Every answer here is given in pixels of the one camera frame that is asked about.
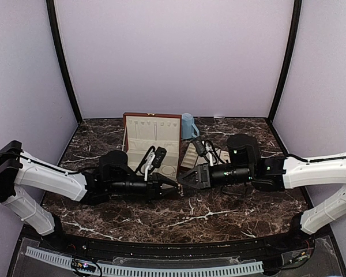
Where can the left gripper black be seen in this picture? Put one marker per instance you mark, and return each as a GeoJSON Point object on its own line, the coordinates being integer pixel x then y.
{"type": "Point", "coordinates": [154, 185]}

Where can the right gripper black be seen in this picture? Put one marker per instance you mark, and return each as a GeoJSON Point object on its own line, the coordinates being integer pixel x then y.
{"type": "Point", "coordinates": [203, 176]}

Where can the brown jewelry tray cream lining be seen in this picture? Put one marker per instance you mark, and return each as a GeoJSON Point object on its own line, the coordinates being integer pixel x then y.
{"type": "Point", "coordinates": [191, 158]}

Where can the brown jewelry box cream lining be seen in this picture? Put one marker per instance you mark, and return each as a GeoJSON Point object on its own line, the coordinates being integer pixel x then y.
{"type": "Point", "coordinates": [143, 130]}

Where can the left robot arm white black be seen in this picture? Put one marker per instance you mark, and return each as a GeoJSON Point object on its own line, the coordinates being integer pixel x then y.
{"type": "Point", "coordinates": [90, 185]}

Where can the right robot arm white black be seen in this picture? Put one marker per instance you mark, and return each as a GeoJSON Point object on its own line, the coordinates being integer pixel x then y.
{"type": "Point", "coordinates": [276, 175]}

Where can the light blue mug upside down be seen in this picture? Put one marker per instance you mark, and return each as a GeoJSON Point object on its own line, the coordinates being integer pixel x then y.
{"type": "Point", "coordinates": [188, 128]}

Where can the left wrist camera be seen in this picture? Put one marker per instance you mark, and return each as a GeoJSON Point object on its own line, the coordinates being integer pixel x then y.
{"type": "Point", "coordinates": [152, 160]}

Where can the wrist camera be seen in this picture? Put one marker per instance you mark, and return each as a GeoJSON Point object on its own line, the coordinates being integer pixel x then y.
{"type": "Point", "coordinates": [152, 160]}
{"type": "Point", "coordinates": [206, 150]}

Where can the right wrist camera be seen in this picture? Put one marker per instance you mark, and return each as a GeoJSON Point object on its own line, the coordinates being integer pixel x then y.
{"type": "Point", "coordinates": [206, 150]}

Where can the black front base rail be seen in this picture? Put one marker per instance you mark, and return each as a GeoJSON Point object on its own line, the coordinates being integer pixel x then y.
{"type": "Point", "coordinates": [271, 247]}

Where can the white slotted cable duct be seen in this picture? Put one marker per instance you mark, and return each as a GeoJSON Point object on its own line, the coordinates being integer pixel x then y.
{"type": "Point", "coordinates": [89, 268]}

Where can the right black frame post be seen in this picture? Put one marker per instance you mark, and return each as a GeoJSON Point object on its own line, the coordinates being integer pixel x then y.
{"type": "Point", "coordinates": [289, 50]}

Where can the black frame post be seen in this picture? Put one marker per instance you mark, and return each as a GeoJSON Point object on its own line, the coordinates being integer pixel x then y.
{"type": "Point", "coordinates": [289, 50]}
{"type": "Point", "coordinates": [57, 41]}

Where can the left black frame post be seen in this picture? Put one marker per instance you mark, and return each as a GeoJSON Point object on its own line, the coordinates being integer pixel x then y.
{"type": "Point", "coordinates": [57, 41]}

